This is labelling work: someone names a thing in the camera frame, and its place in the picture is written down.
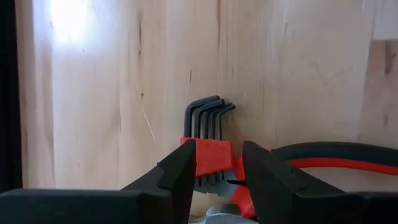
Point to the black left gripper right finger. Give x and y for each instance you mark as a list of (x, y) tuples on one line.
[(295, 202)]

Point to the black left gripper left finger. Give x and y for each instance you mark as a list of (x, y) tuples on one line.
[(93, 208)]

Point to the red hex key holder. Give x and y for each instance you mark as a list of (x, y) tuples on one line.
[(214, 155)]

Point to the black aluminium table frame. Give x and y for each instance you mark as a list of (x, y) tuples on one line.
[(9, 93)]

